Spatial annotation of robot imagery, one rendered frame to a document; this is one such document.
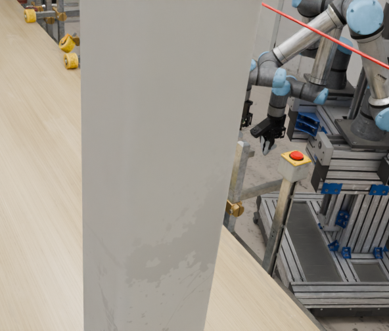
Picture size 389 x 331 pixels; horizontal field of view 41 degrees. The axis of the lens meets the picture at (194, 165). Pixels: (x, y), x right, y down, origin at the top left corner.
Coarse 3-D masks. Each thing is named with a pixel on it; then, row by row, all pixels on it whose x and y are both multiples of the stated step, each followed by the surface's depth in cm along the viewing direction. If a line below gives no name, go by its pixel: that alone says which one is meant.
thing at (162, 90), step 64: (128, 0) 15; (192, 0) 16; (256, 0) 17; (128, 64) 16; (192, 64) 17; (128, 128) 17; (192, 128) 19; (128, 192) 19; (192, 192) 20; (128, 256) 20; (192, 256) 22; (128, 320) 23; (192, 320) 25
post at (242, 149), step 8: (240, 144) 186; (248, 144) 186; (240, 152) 187; (248, 152) 188; (240, 160) 188; (240, 168) 190; (232, 176) 195; (240, 176) 193; (232, 184) 196; (240, 184) 195; (232, 192) 197; (240, 192) 198; (232, 200) 198; (224, 216) 206; (232, 216) 203; (224, 224) 207; (232, 224) 205
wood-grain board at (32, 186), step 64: (0, 0) 360; (0, 64) 273; (0, 128) 220; (64, 128) 226; (0, 192) 184; (64, 192) 188; (0, 256) 158; (64, 256) 161; (0, 320) 139; (64, 320) 141; (256, 320) 148
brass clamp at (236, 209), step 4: (228, 200) 200; (228, 204) 200; (232, 204) 198; (236, 204) 199; (240, 204) 200; (228, 208) 200; (232, 208) 198; (236, 208) 197; (240, 208) 198; (228, 212) 201; (232, 212) 198; (236, 212) 198; (240, 212) 200; (236, 216) 200
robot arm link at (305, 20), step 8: (296, 0) 218; (304, 0) 216; (312, 0) 215; (320, 0) 213; (304, 8) 219; (312, 8) 217; (320, 8) 215; (304, 16) 226; (312, 16) 224; (320, 40) 250; (312, 48) 251; (312, 56) 258
